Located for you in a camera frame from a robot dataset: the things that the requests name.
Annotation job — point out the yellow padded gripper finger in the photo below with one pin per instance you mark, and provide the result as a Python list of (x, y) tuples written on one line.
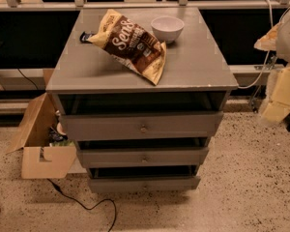
[(268, 41), (276, 106)]

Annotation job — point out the grey top drawer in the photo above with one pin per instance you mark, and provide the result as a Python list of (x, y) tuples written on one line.
[(141, 126)]

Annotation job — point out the grey drawer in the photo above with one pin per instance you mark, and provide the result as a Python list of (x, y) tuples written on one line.
[(141, 157), (141, 126), (143, 184)]

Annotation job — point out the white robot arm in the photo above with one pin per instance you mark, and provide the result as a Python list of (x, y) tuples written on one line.
[(283, 41)]

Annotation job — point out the grey drawer cabinet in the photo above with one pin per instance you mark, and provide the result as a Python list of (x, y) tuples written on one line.
[(88, 81)]

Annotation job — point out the grey middle drawer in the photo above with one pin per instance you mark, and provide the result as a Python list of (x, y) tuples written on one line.
[(141, 157)]

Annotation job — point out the grey bottom drawer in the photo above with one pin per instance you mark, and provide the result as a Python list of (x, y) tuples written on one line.
[(143, 184)]

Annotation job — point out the open cardboard box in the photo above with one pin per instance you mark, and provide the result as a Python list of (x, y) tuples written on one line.
[(39, 159)]

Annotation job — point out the white bowl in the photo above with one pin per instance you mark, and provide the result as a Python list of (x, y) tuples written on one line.
[(167, 28)]

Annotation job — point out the brown yellow chip bag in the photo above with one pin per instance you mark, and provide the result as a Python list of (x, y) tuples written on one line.
[(131, 45)]

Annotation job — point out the small dark blue packet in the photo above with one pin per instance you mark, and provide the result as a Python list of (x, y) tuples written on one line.
[(84, 37)]

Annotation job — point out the items inside cardboard box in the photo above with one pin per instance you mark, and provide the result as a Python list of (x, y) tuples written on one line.
[(56, 135)]

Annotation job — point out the metal window rail frame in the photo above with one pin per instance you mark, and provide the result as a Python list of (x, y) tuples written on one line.
[(40, 5)]

